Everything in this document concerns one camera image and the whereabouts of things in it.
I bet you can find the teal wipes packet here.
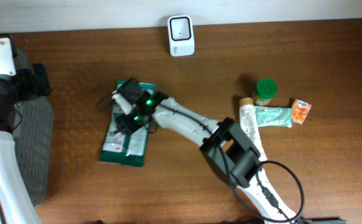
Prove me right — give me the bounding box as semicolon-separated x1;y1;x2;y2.
254;106;292;128

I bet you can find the white tube tan cap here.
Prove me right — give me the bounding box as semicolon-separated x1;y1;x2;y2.
239;98;267;161

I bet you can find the green white package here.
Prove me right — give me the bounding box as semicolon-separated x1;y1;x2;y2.
98;80;157;168

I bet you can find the black camera cable right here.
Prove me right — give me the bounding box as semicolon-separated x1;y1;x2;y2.
94;93;306;224

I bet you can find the grey plastic basket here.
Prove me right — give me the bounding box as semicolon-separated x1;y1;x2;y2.
9;96;54;206

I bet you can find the orange small packet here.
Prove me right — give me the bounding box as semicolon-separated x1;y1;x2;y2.
291;99;312;124

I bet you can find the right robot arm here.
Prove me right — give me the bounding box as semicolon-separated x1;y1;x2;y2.
111;78;305;223

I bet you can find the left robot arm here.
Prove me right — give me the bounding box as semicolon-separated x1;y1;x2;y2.
0;34;53;223

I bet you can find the green lid jar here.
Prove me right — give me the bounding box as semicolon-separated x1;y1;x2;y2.
252;78;277;106

